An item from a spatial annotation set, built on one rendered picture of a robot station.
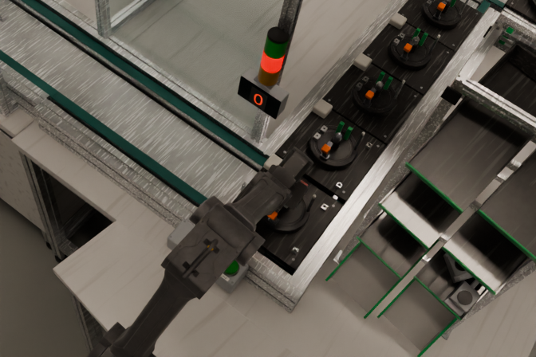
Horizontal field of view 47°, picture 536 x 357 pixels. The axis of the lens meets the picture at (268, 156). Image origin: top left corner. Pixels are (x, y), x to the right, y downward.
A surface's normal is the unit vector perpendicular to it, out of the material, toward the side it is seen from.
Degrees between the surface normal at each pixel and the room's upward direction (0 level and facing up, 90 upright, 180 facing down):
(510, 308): 0
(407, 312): 45
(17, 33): 0
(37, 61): 0
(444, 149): 25
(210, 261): 10
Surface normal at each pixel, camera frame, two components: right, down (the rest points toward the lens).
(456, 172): -0.15, -0.25
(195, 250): 0.23, -0.37
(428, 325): -0.38, 0.01
